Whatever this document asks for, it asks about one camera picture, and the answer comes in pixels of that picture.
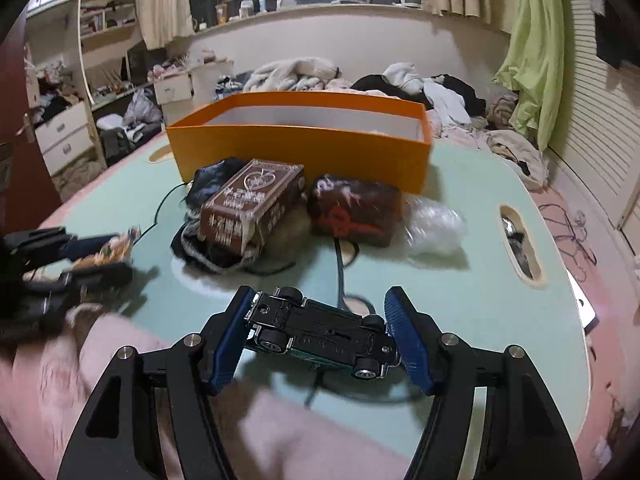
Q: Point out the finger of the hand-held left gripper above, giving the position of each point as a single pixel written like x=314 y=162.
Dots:
x=95 y=276
x=80 y=248

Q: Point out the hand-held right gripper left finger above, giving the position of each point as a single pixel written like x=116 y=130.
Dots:
x=230 y=340

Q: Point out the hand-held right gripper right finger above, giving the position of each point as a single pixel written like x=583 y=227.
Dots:
x=407 y=340

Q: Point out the small colourful packet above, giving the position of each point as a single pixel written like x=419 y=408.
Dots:
x=115 y=247

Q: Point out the dark green toy car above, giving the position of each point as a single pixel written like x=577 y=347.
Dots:
x=320 y=330

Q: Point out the grey fur pompom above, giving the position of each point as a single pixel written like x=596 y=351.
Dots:
x=280 y=230

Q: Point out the orange cardboard box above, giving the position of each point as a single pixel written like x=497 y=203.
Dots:
x=300 y=150

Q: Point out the green cartoon-print desktop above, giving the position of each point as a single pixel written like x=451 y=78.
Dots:
x=475 y=280

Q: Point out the clear plastic bag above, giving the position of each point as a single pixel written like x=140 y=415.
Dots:
x=432 y=230

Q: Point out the white drawer unit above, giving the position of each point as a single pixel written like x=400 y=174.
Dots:
x=65 y=135

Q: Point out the reddish-brown door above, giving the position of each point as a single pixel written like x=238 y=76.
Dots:
x=20 y=150

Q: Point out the dark pouch with red print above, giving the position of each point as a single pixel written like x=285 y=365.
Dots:
x=355 y=210

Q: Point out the brown printed carton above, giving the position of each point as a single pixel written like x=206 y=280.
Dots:
x=250 y=200

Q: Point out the black lace-trimmed cloth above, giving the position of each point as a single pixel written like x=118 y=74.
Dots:
x=212 y=177

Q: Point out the silver metal object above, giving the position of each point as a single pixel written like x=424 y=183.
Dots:
x=511 y=226

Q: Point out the grey plastic bag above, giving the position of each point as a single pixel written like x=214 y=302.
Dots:
x=142 y=107

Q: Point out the white card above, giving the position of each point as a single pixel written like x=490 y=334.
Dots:
x=585 y=310

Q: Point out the small white cardboard box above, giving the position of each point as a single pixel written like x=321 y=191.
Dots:
x=172 y=88

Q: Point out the beige crumpled clothes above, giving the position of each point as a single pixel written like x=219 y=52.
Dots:
x=517 y=152

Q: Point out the dark striped clothes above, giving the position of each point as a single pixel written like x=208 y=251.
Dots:
x=227 y=86

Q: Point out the beige knit garment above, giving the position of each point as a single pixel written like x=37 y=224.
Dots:
x=500 y=107

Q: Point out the black clothes pile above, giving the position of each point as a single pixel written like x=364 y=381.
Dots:
x=375 y=84

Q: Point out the white crumpled cloth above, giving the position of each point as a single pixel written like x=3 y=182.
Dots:
x=405 y=75

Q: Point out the orange jar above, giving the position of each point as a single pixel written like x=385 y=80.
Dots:
x=221 y=13

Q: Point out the white knit sweater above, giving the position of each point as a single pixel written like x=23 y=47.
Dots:
x=300 y=72

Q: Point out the white louvered wardrobe doors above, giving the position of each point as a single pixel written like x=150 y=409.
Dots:
x=600 y=135

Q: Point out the white jar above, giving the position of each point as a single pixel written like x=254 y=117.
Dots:
x=245 y=9

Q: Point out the light green hanging cloth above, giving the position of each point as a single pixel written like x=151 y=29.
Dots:
x=535 y=60

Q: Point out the black hanging garment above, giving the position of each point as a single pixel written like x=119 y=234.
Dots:
x=620 y=35

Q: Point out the white wall shelf unit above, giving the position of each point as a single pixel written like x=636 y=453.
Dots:
x=107 y=35

